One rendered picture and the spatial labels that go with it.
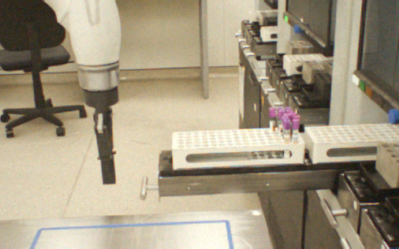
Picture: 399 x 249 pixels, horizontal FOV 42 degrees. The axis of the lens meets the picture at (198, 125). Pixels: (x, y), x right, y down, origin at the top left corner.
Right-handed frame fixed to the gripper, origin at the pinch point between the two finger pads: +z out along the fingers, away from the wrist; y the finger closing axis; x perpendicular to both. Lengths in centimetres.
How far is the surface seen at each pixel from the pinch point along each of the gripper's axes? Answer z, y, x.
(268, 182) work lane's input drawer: 1.4, -6.7, -36.5
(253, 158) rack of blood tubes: -2.5, -2.3, -33.7
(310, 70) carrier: -8, 51, -59
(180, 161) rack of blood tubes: -3.8, -4.9, -16.9
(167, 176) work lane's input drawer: -0.7, -6.3, -13.9
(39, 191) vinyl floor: 80, 142, 61
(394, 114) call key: -19, -21, -57
